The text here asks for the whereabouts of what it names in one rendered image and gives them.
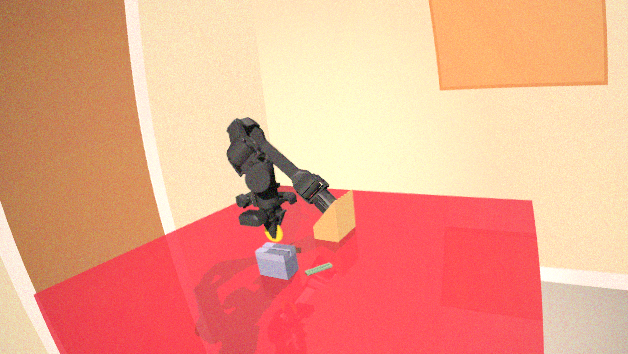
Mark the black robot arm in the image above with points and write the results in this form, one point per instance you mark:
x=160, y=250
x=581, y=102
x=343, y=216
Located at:
x=256, y=156

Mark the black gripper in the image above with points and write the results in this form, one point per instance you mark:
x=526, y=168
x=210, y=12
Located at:
x=270, y=213

